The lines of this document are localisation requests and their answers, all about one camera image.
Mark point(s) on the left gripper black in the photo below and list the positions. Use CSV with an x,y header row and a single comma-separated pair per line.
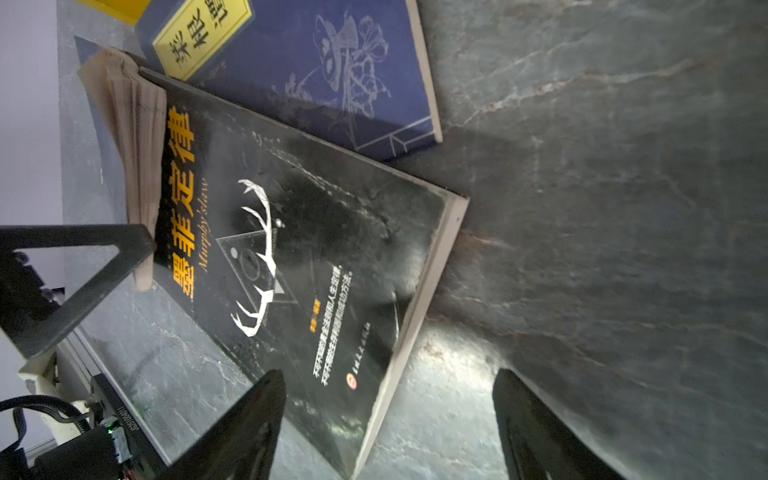
x,y
39,308

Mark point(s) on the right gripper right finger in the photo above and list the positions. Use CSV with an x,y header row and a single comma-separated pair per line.
x,y
535,443

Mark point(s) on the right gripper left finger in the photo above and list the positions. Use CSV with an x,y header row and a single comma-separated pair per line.
x,y
242,443

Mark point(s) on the black folder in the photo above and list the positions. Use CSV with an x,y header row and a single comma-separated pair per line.
x,y
289,252

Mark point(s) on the yellow shelf pink blue boards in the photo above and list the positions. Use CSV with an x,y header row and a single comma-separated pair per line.
x,y
126,11

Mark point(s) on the blue book yellow label top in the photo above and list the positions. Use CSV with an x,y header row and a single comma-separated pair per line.
x,y
354,73

